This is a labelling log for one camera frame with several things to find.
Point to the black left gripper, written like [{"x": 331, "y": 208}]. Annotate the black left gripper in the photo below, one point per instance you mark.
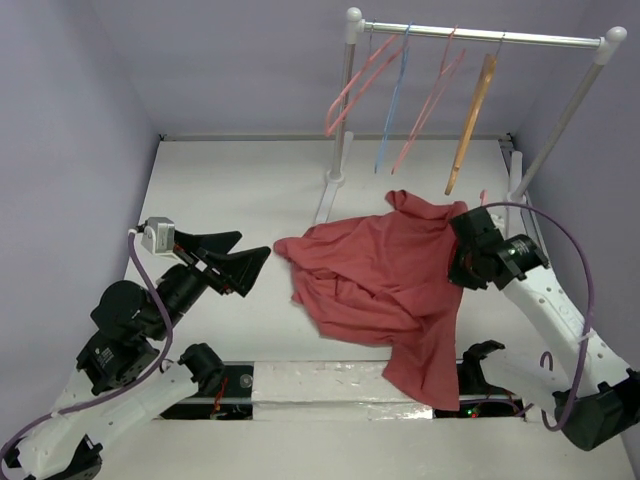
[{"x": 240, "y": 267}]

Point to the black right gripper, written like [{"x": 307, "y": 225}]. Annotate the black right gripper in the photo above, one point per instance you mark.
[{"x": 470, "y": 245}]

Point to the thick pink plastic hanger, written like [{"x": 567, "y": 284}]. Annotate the thick pink plastic hanger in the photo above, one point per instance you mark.
[{"x": 484, "y": 196}]

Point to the red t shirt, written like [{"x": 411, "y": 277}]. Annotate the red t shirt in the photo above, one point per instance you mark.
[{"x": 382, "y": 280}]

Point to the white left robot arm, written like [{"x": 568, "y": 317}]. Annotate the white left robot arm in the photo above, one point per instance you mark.
[{"x": 123, "y": 376}]

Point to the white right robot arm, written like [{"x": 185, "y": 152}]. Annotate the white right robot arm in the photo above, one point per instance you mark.
[{"x": 582, "y": 387}]

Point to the orange wooden hanger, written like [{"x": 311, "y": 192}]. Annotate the orange wooden hanger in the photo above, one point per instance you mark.
[{"x": 480, "y": 93}]

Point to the pink hanger far left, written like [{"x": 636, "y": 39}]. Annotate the pink hanger far left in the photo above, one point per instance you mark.
[{"x": 360, "y": 82}]

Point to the white metal clothes rack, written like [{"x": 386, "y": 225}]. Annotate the white metal clothes rack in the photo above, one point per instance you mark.
[{"x": 519, "y": 180}]

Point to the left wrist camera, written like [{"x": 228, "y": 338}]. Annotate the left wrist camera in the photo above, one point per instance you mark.
[{"x": 157, "y": 236}]

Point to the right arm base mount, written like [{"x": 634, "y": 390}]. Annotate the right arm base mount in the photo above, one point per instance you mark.
[{"x": 481, "y": 401}]

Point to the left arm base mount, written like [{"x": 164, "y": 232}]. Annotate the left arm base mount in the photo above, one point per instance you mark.
[{"x": 230, "y": 400}]

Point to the thin pink wire hanger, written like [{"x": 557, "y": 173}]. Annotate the thin pink wire hanger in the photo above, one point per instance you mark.
[{"x": 446, "y": 72}]

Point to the blue wire hanger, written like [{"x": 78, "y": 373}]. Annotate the blue wire hanger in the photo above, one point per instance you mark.
[{"x": 394, "y": 102}]

